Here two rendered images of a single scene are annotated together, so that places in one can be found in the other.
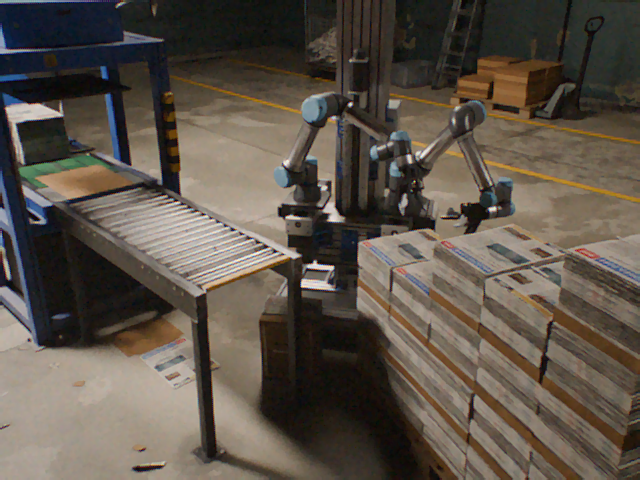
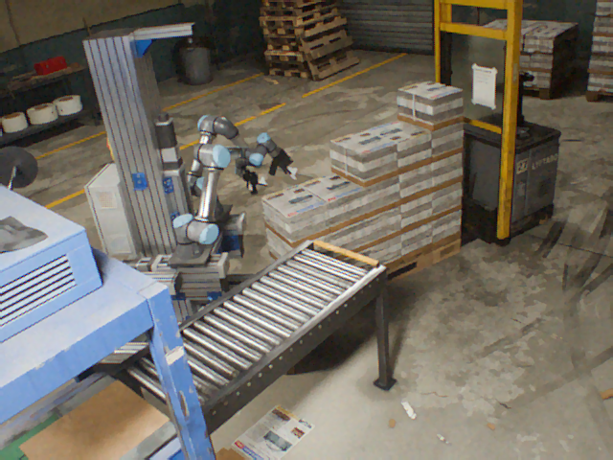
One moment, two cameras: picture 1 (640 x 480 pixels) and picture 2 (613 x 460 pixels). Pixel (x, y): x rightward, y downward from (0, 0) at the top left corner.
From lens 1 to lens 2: 4.09 m
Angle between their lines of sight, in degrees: 81
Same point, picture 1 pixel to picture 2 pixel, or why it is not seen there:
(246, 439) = (367, 367)
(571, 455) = (448, 174)
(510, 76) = not seen: outside the picture
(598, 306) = (446, 110)
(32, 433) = not seen: outside the picture
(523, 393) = (424, 175)
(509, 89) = not seen: outside the picture
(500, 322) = (410, 156)
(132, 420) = (361, 440)
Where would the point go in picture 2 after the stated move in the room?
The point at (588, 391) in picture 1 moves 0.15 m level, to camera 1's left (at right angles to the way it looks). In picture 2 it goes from (449, 144) to (456, 151)
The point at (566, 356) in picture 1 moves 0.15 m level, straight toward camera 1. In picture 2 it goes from (441, 139) to (463, 140)
